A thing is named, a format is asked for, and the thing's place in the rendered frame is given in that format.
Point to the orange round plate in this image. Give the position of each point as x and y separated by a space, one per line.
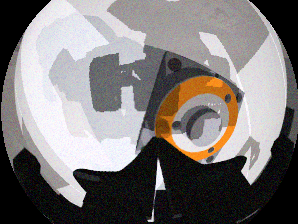
189 96

